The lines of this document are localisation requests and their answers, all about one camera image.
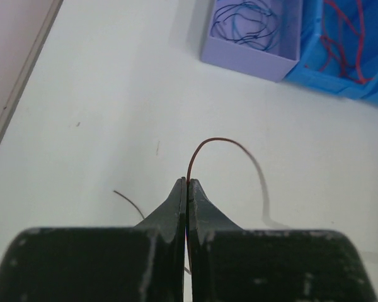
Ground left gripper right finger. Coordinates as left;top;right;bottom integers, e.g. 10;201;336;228
188;179;377;301

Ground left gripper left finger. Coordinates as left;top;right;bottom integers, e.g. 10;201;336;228
0;178;186;301

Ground dark grey wire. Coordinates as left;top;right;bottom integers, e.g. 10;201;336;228
113;137;290;274

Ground light blue wire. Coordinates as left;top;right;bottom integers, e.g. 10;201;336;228
229;1;272;38

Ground dark blue wire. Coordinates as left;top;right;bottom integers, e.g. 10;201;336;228
212;0;281;51

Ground dark red long wire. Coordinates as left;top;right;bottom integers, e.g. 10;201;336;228
304;0;375;85

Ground lavender plastic bin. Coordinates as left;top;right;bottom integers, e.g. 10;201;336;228
200;1;303;82

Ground blue bin middle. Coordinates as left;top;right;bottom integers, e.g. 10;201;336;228
285;1;378;106

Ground left aluminium frame post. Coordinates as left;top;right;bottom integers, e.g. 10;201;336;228
0;1;62;143

